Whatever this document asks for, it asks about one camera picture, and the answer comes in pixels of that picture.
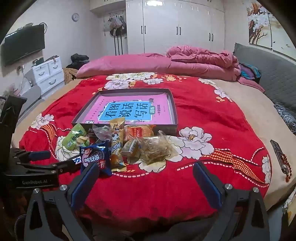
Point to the purple and teal cloth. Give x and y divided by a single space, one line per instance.
251 70

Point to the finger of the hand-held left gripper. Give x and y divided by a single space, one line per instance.
39 155
63 167

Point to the beige bed sheet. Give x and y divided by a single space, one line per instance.
249 111

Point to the dark chocolate bar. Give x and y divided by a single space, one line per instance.
77 160

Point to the pink and blue book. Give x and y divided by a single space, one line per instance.
129 109

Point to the white drawer chest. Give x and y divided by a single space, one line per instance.
47 71

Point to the clear meat floss cake packet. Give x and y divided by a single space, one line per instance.
157 148

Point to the brown plush blanket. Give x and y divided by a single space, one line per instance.
69 75

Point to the small clear cake packet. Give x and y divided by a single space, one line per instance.
130 148

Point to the round wall clock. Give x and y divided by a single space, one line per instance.
75 17

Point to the red floral blanket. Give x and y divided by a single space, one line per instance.
196 139

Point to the long pink pillow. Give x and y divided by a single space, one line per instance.
129 63

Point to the green snack packet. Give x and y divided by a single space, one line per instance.
74 136

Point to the grey patterned cloth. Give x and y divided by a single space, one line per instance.
286 118

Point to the black bag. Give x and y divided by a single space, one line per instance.
79 59

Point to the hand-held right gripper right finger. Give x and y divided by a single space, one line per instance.
208 185

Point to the white wardrobe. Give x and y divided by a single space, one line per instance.
180 27

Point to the blue cookie packet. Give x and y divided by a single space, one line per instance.
97 157

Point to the crumpled pink quilt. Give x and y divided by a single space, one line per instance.
203 55

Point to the floral wall painting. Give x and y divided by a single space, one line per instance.
261 23

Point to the tall yellow snack packet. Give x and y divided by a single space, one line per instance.
116 139

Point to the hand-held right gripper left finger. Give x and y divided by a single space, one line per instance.
85 185

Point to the shallow grey cardboard box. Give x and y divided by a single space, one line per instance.
174 111

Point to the orange bread packet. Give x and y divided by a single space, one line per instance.
138 132

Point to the grey quilted headboard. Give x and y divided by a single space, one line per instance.
261 60

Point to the small clear brown candy packet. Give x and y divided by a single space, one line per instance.
101 132

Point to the black flat television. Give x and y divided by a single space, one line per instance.
23 44

